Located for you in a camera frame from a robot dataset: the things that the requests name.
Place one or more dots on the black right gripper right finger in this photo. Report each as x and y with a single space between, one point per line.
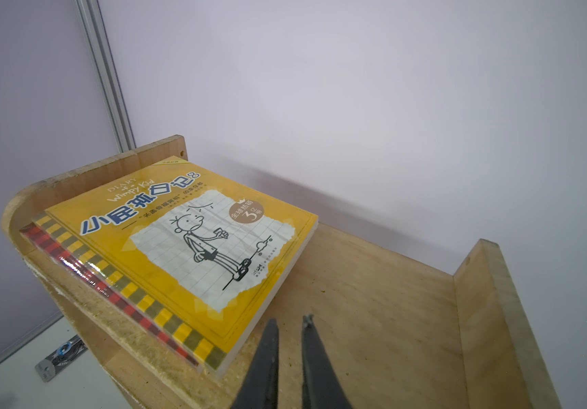
321 387

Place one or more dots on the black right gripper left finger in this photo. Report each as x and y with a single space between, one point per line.
260 385

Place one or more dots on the yellow green-edged wimpy kid book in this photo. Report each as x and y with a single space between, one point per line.
200 255

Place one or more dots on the wooden two-tier bookshelf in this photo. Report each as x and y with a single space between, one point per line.
399 333

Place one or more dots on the grey metal ruler strip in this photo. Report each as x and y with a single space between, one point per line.
61 358

